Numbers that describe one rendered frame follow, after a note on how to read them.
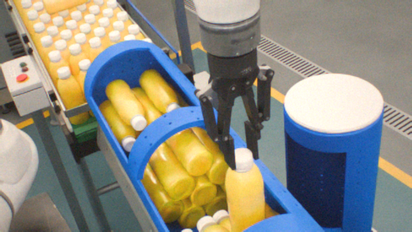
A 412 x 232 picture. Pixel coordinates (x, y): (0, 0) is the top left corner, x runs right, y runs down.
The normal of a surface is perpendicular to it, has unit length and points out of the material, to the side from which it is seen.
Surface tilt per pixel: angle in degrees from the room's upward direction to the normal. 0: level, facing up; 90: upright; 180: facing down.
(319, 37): 0
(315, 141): 90
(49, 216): 4
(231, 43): 90
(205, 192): 91
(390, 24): 0
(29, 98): 90
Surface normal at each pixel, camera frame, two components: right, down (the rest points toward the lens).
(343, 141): 0.04, 0.62
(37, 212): -0.05, -0.80
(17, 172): 0.95, 0.03
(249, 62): 0.68, 0.39
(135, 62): 0.44, 0.52
